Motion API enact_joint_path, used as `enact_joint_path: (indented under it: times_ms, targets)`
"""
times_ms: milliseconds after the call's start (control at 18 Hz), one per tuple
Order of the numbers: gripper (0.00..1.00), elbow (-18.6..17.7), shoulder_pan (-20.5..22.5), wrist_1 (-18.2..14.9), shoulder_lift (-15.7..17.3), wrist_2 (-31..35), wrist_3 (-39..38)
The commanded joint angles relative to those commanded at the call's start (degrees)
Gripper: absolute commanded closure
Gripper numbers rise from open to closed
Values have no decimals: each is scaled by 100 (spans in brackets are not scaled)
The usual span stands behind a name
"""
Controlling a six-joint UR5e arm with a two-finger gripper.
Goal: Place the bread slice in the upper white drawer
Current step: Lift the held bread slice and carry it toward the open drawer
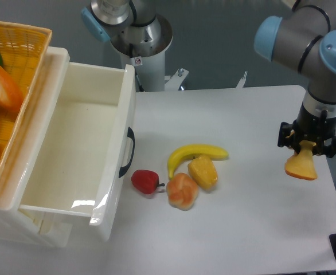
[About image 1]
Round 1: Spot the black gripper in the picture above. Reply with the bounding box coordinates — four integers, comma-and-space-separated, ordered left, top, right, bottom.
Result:
278, 105, 336, 158

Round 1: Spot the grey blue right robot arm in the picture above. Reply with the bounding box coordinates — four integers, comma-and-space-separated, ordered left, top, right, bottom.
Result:
254, 1, 336, 158

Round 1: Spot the round bread roll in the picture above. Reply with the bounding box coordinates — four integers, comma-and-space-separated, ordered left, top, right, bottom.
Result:
166, 173, 199, 211

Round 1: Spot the open upper white drawer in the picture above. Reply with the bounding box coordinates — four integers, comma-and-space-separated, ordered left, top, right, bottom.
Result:
20, 62, 136, 245

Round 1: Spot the white drawer cabinet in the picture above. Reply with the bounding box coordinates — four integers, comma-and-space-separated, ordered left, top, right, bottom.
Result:
0, 47, 70, 246

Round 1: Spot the yellow banana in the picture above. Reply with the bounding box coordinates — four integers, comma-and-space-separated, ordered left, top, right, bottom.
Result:
167, 144, 229, 179

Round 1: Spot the yellow bell pepper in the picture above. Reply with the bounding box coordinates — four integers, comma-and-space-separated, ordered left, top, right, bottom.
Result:
187, 155, 218, 191

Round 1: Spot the red bell pepper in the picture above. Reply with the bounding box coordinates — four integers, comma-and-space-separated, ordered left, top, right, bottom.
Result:
131, 170, 165, 195

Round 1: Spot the yellow wicker basket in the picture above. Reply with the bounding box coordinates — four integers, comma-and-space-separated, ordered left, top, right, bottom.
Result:
0, 21, 52, 180

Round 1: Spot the orange baguette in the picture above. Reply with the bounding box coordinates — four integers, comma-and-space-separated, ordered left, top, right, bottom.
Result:
0, 66, 24, 112

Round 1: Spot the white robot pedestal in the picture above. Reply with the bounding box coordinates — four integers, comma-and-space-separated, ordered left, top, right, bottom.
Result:
119, 45, 189, 92

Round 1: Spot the black drawer handle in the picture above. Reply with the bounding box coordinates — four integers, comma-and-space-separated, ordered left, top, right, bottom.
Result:
119, 127, 136, 178

